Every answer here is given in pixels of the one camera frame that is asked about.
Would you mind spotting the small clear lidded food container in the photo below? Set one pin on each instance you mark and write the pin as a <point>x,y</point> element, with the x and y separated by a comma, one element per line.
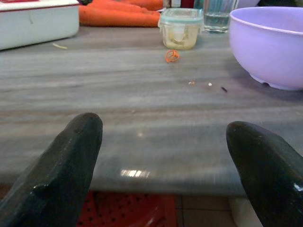
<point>180,29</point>

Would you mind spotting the white box with red lid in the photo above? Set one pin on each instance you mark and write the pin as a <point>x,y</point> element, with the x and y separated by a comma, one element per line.
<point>35,22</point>

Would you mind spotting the small black crumb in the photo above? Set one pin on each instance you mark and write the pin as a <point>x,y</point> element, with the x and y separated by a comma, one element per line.
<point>224,89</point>

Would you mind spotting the purple plastic bowl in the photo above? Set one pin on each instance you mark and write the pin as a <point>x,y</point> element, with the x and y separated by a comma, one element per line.
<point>272,45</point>

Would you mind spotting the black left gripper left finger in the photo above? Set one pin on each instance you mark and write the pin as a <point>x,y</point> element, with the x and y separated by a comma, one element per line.
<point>61,170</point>

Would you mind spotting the red perforated plastic stool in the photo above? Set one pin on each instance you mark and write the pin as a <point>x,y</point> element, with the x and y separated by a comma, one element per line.
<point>127,210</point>

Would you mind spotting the small orange crumb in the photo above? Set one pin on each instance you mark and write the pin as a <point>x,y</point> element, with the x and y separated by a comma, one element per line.
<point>192,82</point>

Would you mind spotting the yellow vegetable scrap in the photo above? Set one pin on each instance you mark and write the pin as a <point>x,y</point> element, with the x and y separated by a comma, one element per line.
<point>59,46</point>

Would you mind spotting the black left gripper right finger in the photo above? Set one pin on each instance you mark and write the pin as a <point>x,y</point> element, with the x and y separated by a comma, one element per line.
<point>267,170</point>

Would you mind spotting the orange carrot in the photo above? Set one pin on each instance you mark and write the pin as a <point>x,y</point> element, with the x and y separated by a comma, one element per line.
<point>146,3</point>
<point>113,5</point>
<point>118,17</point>

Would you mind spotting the clear drinking glass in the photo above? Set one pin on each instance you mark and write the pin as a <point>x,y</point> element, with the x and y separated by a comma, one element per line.
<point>217,16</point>

